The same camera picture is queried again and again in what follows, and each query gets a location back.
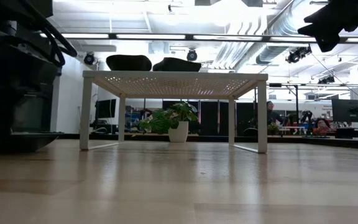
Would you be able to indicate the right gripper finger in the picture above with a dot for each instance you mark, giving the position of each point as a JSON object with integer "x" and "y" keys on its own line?
{"x": 309, "y": 30}
{"x": 328, "y": 39}

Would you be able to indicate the black glossy mini plate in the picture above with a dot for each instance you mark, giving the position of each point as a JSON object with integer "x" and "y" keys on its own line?
{"x": 128, "y": 63}
{"x": 176, "y": 65}

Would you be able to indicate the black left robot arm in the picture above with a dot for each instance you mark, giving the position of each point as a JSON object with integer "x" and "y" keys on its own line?
{"x": 11, "y": 77}

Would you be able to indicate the black ceiling spotlight cluster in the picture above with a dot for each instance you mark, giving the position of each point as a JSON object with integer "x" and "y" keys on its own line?
{"x": 298, "y": 53}
{"x": 326, "y": 80}

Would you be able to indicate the black stand pole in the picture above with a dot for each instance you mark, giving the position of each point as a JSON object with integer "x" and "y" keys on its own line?
{"x": 296, "y": 104}

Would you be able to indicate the black computer monitor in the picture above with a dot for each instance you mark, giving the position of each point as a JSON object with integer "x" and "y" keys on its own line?
{"x": 106, "y": 108}
{"x": 350, "y": 110}

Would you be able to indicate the person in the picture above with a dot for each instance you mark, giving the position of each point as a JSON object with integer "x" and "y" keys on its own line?
{"x": 272, "y": 114}
{"x": 322, "y": 127}

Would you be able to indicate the small green potted plant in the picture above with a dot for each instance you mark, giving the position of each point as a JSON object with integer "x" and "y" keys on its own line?
{"x": 273, "y": 128}

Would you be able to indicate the black partition screen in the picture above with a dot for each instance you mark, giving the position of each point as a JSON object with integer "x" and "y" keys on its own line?
{"x": 211, "y": 116}

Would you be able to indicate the white perforated metal shelf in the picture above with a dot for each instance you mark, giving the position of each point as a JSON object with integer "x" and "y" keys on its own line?
{"x": 176, "y": 76}

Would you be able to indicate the green plant in white pot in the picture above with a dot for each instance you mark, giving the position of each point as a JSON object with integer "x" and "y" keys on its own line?
{"x": 172, "y": 119}

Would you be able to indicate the black pot lower left table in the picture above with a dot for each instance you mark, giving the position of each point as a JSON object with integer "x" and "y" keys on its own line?
{"x": 14, "y": 143}

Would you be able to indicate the black aluminium table frame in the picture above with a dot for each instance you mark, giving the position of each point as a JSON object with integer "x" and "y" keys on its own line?
{"x": 353, "y": 143}

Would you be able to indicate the black overhead light rail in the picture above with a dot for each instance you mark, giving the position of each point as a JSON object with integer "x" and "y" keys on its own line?
{"x": 190, "y": 36}

